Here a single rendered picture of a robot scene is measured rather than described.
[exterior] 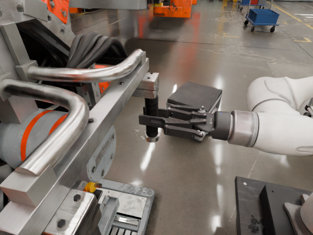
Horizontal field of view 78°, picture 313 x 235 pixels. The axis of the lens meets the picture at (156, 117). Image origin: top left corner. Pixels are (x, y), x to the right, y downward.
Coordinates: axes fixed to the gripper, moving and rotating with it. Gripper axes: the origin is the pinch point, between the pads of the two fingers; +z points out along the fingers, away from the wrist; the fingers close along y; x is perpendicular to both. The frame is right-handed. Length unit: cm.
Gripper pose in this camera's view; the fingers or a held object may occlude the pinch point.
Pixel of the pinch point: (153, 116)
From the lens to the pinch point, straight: 53.9
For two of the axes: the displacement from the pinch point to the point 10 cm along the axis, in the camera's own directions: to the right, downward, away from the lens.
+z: -9.8, -1.3, 1.8
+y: 2.2, -5.8, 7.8
